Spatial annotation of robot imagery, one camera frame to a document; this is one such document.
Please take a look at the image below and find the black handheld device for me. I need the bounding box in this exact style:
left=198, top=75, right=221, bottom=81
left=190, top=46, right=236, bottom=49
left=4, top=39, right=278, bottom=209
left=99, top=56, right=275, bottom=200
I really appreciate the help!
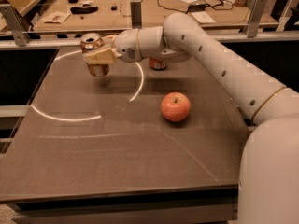
left=70, top=7, right=98, bottom=15

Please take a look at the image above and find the middle metal rail bracket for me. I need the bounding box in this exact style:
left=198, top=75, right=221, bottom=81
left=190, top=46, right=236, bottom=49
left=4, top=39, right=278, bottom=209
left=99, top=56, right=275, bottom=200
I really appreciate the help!
left=130, top=1, right=142, bottom=29

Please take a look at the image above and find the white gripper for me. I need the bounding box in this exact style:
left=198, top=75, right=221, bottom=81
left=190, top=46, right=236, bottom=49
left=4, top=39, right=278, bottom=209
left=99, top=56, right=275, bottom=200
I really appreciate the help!
left=82, top=29, right=142, bottom=65

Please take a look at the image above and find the white paper card right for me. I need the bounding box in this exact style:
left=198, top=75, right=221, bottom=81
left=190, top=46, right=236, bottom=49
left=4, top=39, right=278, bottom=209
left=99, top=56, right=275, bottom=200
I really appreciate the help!
left=191, top=11, right=215, bottom=24

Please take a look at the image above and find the left metal rail bracket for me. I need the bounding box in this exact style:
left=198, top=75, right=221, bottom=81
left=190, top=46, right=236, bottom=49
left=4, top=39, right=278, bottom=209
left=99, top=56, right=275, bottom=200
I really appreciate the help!
left=0, top=4, right=30, bottom=47

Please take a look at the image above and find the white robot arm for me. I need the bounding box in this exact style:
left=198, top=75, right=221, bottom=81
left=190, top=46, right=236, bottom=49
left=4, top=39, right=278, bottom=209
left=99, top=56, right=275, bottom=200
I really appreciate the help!
left=83, top=13, right=299, bottom=224

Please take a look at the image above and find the gold orange soda can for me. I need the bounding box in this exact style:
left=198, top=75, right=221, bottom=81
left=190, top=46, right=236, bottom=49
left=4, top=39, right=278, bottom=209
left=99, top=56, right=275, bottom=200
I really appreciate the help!
left=80, top=33, right=109, bottom=77

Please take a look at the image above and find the black power adapter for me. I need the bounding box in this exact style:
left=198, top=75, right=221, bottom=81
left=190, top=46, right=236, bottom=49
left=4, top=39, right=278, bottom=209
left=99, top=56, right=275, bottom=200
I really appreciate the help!
left=188, top=3, right=210, bottom=12

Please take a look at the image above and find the white paper note left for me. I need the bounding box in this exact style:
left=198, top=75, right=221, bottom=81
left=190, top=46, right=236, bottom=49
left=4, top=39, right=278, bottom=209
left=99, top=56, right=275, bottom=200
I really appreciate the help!
left=42, top=11, right=70, bottom=24

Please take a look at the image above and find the wooden background desk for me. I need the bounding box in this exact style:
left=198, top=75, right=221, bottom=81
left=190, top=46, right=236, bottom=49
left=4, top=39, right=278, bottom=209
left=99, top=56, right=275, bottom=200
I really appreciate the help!
left=34, top=0, right=278, bottom=33

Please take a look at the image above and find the small black object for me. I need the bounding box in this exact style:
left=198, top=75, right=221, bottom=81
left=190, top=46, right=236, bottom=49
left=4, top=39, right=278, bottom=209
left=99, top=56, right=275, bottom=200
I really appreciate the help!
left=111, top=5, right=118, bottom=10

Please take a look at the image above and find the right metal rail bracket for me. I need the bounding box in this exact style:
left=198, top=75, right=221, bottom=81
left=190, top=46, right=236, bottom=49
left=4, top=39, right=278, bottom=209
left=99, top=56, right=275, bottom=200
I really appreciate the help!
left=245, top=0, right=267, bottom=38

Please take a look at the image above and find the red apple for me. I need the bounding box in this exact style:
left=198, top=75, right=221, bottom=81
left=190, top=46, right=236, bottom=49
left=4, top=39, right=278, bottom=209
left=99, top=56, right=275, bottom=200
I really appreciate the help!
left=161, top=92, right=191, bottom=122

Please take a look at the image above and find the metal rail bracket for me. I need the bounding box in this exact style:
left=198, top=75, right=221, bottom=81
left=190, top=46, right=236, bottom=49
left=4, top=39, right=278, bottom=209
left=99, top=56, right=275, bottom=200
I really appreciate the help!
left=245, top=0, right=267, bottom=38
left=130, top=1, right=142, bottom=29
left=0, top=4, right=30, bottom=47

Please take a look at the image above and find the black cable on desk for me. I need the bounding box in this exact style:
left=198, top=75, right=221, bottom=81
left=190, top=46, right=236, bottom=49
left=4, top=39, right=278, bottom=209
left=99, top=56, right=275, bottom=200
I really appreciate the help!
left=156, top=0, right=235, bottom=17

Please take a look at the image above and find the red soda can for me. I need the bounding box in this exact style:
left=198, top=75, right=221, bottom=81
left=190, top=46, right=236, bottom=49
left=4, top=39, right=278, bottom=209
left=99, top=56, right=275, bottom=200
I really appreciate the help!
left=149, top=58, right=167, bottom=70

